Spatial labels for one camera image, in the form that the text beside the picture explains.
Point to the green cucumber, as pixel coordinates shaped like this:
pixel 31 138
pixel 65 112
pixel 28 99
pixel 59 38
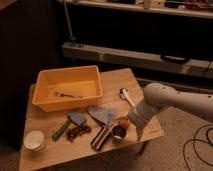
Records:
pixel 61 130

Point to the black handle on shelf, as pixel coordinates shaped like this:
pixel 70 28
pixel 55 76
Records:
pixel 172 59

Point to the yellow plastic tray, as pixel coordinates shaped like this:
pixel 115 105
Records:
pixel 77 81

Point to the wooden table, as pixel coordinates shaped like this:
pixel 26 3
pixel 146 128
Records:
pixel 63 151

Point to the grey cloth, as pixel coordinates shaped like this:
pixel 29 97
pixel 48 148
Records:
pixel 102 114

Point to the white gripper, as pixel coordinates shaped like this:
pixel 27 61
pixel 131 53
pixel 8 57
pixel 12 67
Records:
pixel 139 131

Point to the bunch of red grapes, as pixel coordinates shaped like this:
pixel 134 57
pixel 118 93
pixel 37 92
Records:
pixel 72 133

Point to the white handled utensil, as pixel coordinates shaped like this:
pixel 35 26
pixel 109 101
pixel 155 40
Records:
pixel 125 96

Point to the blue sponge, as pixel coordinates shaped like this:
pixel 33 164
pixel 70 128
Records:
pixel 77 118

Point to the white paper cup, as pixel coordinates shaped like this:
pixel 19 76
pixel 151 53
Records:
pixel 34 140

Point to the fork in tray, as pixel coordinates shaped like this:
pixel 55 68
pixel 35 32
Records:
pixel 66 95

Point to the upper shelf with clutter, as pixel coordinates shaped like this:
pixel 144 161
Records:
pixel 152 6

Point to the green plastic cup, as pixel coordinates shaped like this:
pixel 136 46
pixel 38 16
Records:
pixel 117 139

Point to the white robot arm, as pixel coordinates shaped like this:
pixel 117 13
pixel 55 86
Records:
pixel 158 97

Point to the grey metal shelf beam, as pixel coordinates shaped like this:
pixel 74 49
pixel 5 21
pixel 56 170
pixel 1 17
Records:
pixel 137 59

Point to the metal cup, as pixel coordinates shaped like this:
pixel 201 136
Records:
pixel 119 131

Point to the orange fruit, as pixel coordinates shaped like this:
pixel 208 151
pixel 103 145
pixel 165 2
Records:
pixel 124 123

